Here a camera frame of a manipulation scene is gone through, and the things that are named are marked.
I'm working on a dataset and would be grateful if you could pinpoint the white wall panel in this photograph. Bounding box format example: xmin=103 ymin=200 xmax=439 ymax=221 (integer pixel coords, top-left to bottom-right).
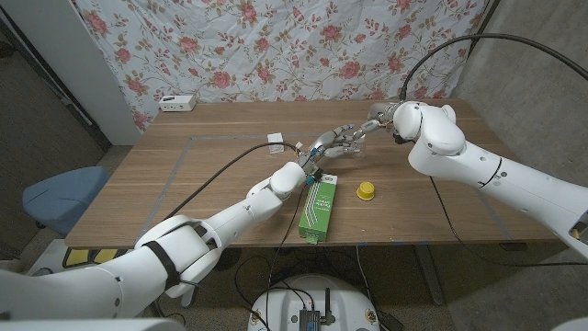
xmin=0 ymin=0 xmax=142 ymax=147

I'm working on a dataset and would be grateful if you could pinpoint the blue padded chair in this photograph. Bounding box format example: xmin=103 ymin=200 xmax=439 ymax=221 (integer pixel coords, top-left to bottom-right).
xmin=21 ymin=165 xmax=111 ymax=238

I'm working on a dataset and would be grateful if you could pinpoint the yellow and black floor mat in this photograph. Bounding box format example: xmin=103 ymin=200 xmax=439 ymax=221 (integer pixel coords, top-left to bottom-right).
xmin=62 ymin=247 xmax=119 ymax=269

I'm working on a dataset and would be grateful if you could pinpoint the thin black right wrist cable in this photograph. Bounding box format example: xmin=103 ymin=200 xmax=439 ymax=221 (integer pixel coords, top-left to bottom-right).
xmin=428 ymin=177 xmax=588 ymax=268

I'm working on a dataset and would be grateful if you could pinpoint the thin black left wrist cable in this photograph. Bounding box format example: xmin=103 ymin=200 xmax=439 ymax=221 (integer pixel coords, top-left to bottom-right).
xmin=264 ymin=183 xmax=308 ymax=331

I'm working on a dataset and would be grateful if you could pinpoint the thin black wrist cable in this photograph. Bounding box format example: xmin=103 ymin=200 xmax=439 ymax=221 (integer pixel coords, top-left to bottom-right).
xmin=264 ymin=183 xmax=308 ymax=331
xmin=428 ymin=177 xmax=588 ymax=268

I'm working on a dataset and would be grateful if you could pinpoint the yellow cup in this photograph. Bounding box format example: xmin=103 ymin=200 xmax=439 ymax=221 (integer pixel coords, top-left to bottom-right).
xmin=356 ymin=181 xmax=376 ymax=201

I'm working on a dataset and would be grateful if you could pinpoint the black backdrop stand pole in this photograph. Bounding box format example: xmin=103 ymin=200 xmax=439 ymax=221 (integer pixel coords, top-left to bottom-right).
xmin=467 ymin=0 xmax=502 ymax=47

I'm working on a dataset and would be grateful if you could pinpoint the white cube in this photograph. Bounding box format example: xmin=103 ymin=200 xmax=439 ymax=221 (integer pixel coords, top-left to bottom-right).
xmin=267 ymin=132 xmax=285 ymax=154

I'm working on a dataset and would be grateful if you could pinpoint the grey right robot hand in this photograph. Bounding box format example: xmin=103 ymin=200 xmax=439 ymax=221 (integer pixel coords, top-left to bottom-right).
xmin=352 ymin=101 xmax=401 ymax=141

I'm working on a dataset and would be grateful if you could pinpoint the clear medicine bottle white cap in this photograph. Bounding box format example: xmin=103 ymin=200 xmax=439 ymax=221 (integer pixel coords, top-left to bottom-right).
xmin=344 ymin=131 xmax=368 ymax=158

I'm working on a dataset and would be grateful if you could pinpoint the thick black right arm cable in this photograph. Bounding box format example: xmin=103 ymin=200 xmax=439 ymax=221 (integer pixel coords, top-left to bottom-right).
xmin=398 ymin=32 xmax=588 ymax=103

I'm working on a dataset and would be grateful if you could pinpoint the white robot base with electronics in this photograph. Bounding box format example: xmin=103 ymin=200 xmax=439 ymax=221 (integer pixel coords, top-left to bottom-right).
xmin=247 ymin=274 xmax=381 ymax=331

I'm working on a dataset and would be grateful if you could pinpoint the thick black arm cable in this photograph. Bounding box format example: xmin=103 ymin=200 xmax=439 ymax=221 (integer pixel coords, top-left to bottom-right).
xmin=398 ymin=32 xmax=588 ymax=103
xmin=163 ymin=142 xmax=302 ymax=221

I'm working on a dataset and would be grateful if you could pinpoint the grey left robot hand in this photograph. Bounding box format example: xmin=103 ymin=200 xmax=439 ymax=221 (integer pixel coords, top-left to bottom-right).
xmin=298 ymin=123 xmax=364 ymax=175

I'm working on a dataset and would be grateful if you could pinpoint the white power strip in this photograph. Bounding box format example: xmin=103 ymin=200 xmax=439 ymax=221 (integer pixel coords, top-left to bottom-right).
xmin=158 ymin=94 xmax=198 ymax=113

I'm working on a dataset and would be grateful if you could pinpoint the floral backdrop cloth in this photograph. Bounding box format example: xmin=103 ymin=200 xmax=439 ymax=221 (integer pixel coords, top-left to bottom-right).
xmin=71 ymin=0 xmax=491 ymax=132

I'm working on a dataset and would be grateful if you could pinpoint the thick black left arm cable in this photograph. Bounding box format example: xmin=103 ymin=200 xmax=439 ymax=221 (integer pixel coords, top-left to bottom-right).
xmin=163 ymin=142 xmax=302 ymax=221

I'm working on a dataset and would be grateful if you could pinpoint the green straw box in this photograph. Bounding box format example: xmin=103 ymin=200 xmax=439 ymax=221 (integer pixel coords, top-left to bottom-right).
xmin=298 ymin=173 xmax=339 ymax=245

